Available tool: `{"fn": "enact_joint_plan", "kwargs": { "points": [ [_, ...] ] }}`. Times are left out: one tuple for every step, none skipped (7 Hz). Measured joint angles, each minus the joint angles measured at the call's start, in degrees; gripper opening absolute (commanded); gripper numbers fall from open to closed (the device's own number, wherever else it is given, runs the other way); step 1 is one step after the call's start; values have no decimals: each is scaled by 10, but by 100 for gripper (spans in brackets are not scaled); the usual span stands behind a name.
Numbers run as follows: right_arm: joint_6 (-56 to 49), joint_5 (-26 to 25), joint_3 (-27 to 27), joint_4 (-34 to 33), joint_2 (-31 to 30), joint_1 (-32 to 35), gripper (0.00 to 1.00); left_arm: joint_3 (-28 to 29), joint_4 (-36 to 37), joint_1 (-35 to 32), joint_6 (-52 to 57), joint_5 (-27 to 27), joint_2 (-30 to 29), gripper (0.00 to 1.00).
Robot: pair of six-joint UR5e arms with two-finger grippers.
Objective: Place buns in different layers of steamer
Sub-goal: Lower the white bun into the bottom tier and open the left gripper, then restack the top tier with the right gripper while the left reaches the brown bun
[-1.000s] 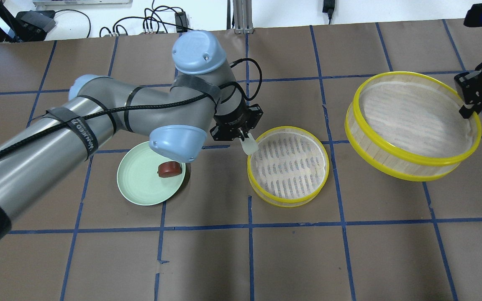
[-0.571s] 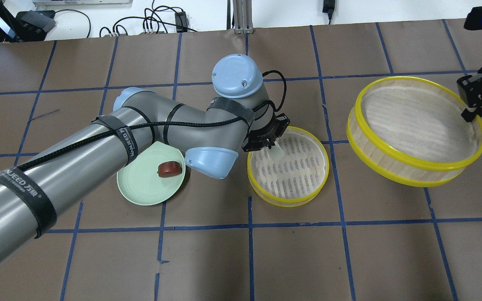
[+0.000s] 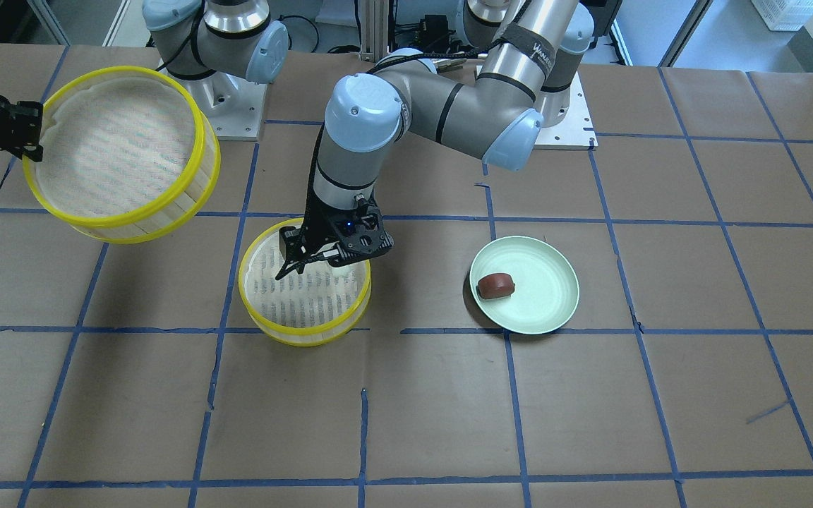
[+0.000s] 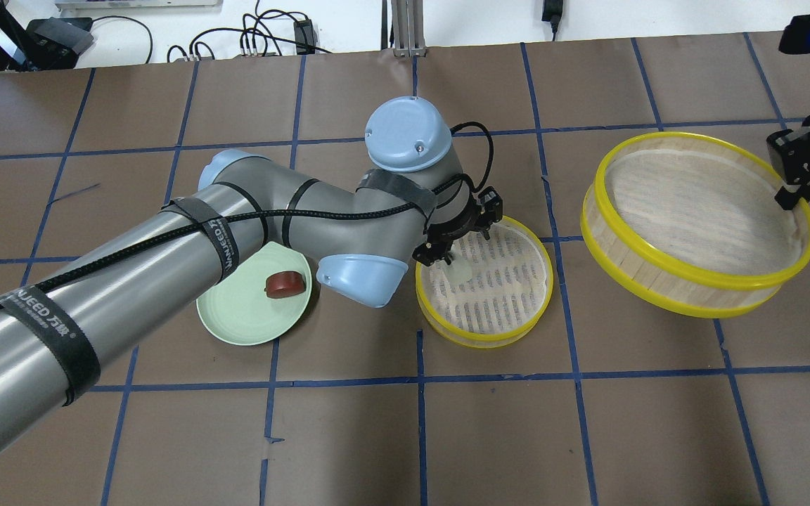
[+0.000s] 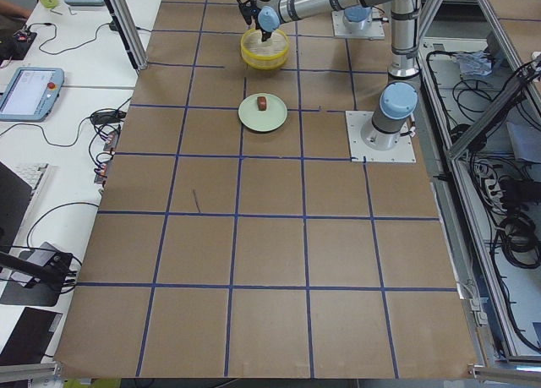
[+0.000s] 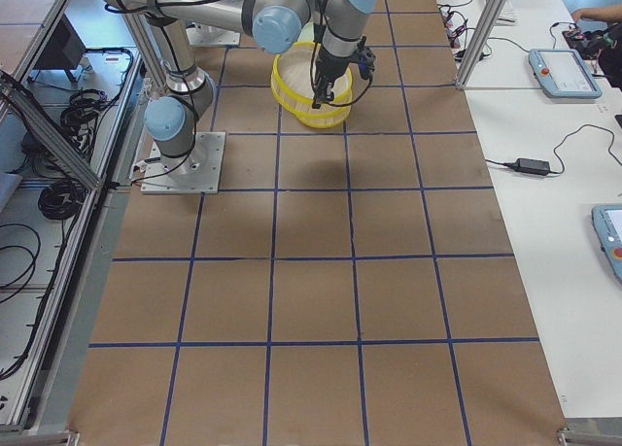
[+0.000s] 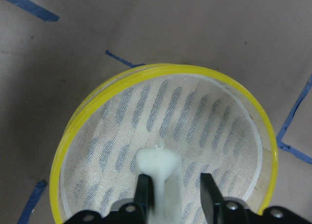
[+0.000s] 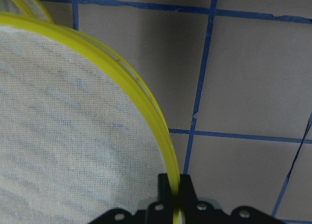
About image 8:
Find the yellow bamboo steamer layer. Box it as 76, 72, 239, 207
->
0, 13, 180, 224
0, 0, 54, 23

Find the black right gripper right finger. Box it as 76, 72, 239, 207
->
179, 174, 207, 224

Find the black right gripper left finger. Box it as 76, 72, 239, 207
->
145, 173, 174, 224

